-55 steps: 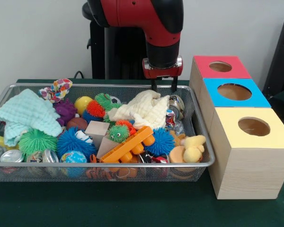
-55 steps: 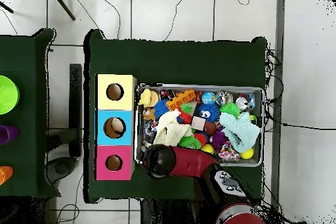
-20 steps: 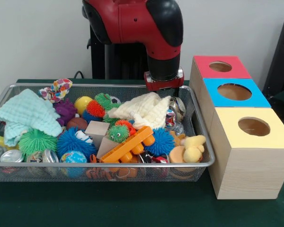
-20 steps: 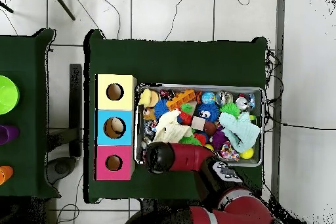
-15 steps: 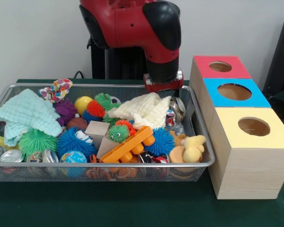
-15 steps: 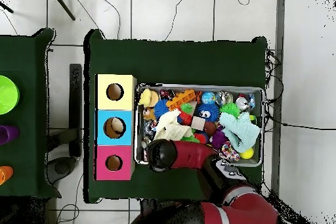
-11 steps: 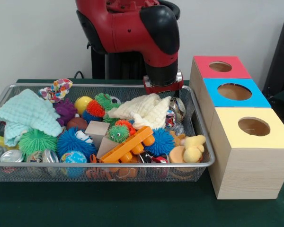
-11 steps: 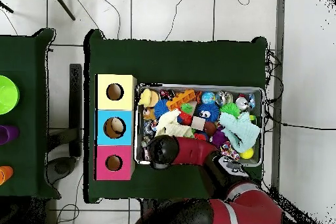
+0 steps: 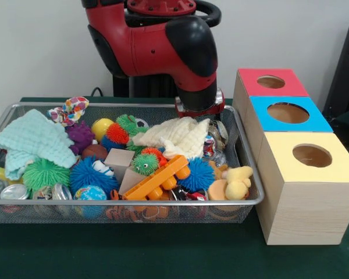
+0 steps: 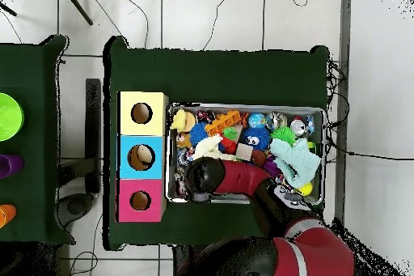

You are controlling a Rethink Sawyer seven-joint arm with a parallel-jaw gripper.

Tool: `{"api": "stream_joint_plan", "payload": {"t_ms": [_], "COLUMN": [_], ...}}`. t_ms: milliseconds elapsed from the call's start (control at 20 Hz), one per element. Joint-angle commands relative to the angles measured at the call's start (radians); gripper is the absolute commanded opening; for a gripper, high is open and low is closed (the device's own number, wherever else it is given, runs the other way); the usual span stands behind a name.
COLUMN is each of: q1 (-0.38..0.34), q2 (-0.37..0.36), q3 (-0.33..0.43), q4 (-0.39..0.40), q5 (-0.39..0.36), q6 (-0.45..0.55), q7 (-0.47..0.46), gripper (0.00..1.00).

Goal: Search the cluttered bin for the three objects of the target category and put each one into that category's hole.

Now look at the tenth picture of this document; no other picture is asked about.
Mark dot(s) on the green spiky ball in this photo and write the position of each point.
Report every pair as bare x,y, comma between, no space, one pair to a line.
284,133

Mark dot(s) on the mint waffle cloth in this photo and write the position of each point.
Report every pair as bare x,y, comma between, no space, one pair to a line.
297,162

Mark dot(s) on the purple cup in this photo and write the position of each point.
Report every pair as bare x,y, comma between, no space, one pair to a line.
9,166

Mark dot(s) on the globe print ball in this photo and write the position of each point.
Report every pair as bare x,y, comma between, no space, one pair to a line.
257,120

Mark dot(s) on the wooden box with three holes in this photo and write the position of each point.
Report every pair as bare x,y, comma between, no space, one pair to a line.
129,191

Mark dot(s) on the dark green side table cloth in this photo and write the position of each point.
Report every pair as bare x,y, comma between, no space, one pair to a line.
29,62

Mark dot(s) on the grey rounded stand base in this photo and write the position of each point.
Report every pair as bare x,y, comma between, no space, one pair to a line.
76,206

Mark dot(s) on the yellow plush duck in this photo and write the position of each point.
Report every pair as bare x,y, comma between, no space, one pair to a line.
179,119

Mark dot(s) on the orange cup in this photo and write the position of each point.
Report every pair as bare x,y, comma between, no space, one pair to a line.
6,216

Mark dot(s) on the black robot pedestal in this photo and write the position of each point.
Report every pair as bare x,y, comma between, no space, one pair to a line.
184,263

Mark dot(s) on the shallow mesh bin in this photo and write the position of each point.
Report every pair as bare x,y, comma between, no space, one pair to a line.
233,199

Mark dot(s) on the orange toy brick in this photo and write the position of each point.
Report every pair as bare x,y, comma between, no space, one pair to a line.
223,122

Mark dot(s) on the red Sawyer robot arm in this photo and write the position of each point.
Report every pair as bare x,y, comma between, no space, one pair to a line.
242,177

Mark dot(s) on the black upright panel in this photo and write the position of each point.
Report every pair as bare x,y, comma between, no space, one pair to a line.
93,127

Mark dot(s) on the black tripod leg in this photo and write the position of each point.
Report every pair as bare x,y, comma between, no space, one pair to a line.
8,9
77,5

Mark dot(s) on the blue spiky ball with eyes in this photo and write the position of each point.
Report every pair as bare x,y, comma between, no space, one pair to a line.
262,133

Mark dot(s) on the lime green bowl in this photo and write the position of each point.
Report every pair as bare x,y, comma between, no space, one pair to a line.
9,117

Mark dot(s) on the cream waffle cloth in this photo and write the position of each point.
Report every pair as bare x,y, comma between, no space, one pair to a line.
207,146

